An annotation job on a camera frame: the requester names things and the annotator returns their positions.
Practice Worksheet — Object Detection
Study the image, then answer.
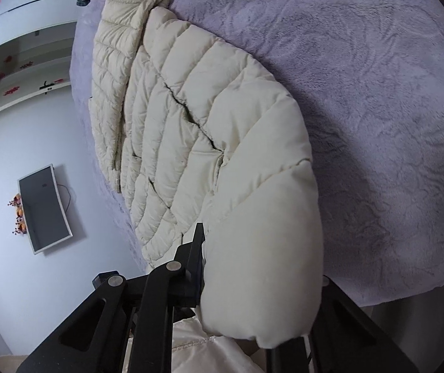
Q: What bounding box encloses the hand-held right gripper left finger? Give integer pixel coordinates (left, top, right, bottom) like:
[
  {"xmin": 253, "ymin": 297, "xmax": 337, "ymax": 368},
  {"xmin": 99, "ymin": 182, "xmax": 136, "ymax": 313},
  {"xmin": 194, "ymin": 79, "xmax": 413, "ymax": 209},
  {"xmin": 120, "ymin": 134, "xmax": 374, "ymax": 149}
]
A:
[{"xmin": 16, "ymin": 223, "xmax": 207, "ymax": 373}]

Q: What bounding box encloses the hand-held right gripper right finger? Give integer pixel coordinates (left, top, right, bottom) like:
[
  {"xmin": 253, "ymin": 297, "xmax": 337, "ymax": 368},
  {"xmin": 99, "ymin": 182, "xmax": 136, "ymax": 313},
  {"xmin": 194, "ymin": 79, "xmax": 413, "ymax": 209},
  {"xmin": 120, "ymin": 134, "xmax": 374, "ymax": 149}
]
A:
[{"xmin": 266, "ymin": 275, "xmax": 420, "ymax": 373}]

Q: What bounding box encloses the cream puffer jacket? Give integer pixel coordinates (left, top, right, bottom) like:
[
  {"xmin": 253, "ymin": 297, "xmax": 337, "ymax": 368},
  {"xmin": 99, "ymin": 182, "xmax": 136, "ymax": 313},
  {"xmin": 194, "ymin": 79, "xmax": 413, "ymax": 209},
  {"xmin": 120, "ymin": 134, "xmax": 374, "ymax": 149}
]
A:
[{"xmin": 89, "ymin": 0, "xmax": 325, "ymax": 349}]

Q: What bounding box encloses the person's white clothing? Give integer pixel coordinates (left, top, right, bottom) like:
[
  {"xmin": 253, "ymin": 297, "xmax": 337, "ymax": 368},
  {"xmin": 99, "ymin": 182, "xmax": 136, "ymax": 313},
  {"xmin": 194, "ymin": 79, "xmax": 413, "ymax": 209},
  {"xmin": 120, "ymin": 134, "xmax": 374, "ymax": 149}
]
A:
[{"xmin": 127, "ymin": 315, "xmax": 267, "ymax": 373}]

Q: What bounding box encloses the orange berry decoration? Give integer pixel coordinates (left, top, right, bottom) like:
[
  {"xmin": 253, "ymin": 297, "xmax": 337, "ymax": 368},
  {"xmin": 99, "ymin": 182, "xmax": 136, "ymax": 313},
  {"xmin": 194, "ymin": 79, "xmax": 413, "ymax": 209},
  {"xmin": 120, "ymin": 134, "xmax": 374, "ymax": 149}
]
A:
[{"xmin": 7, "ymin": 193, "xmax": 29, "ymax": 236}]

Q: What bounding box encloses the purple embossed blanket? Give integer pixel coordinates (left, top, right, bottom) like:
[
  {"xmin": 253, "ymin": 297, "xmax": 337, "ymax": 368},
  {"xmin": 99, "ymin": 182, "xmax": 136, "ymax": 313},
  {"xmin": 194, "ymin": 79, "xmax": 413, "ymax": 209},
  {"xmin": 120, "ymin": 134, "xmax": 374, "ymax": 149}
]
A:
[{"xmin": 69, "ymin": 0, "xmax": 444, "ymax": 307}]

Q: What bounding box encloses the white door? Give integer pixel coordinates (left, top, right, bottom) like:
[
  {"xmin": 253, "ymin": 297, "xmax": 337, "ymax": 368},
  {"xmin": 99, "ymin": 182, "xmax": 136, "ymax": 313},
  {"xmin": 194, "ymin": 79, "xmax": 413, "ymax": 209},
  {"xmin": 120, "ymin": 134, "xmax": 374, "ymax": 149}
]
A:
[{"xmin": 0, "ymin": 21, "xmax": 76, "ymax": 104}]

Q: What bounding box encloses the white wardrobe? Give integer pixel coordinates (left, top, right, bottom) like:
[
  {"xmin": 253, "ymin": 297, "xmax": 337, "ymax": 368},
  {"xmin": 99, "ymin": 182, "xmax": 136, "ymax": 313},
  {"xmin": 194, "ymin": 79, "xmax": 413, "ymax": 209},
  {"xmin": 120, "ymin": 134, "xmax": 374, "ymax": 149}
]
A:
[{"xmin": 0, "ymin": 0, "xmax": 81, "ymax": 34}]

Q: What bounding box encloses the black monitor cable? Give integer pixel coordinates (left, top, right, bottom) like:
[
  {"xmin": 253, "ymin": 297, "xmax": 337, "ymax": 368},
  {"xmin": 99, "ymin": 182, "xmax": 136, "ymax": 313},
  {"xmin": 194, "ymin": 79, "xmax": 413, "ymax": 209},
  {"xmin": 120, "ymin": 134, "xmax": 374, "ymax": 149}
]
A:
[{"xmin": 56, "ymin": 182, "xmax": 74, "ymax": 214}]

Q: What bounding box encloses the white-framed wall monitor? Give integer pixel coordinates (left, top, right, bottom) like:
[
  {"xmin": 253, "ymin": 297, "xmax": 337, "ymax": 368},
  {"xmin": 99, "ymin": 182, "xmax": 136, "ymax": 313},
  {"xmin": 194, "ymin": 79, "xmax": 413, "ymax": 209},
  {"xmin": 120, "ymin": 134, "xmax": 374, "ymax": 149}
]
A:
[{"xmin": 17, "ymin": 164, "xmax": 73, "ymax": 256}]

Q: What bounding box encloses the black door handle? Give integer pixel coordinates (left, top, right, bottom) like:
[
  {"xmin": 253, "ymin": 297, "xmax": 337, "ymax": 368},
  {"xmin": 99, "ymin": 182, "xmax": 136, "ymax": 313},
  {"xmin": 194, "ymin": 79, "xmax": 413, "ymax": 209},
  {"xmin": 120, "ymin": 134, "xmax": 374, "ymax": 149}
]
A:
[{"xmin": 39, "ymin": 80, "xmax": 64, "ymax": 94}]

